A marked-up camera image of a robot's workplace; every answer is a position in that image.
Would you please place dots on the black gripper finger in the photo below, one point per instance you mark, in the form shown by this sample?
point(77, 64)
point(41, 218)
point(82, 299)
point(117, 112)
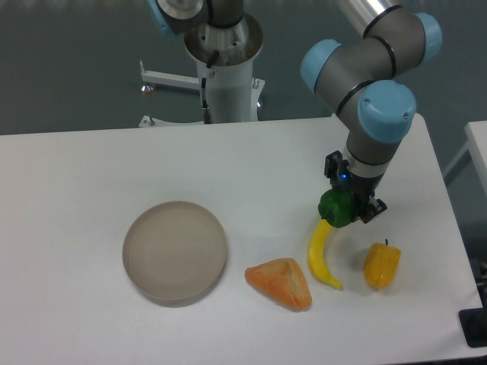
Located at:
point(332, 165)
point(366, 209)

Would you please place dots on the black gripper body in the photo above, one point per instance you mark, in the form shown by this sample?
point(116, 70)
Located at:
point(357, 177)

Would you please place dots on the green pepper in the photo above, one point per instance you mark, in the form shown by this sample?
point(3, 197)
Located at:
point(337, 207)

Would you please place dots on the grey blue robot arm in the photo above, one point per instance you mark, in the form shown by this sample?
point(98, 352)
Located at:
point(356, 83)

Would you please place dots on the orange yellow bell pepper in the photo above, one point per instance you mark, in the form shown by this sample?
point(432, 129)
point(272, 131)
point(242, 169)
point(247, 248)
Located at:
point(381, 264)

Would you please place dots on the yellow banana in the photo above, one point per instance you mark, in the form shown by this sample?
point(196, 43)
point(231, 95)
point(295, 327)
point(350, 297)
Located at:
point(315, 256)

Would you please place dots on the white side table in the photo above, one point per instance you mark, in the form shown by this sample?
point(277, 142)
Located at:
point(473, 150)

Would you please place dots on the orange bread triangle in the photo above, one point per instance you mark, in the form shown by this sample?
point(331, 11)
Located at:
point(283, 281)

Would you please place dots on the black clamp at table edge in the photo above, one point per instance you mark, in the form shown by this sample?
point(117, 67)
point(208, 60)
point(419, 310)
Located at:
point(473, 323)

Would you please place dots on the beige round plate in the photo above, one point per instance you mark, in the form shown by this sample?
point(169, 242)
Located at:
point(175, 253)

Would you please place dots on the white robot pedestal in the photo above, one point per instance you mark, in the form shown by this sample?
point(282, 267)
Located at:
point(224, 62)

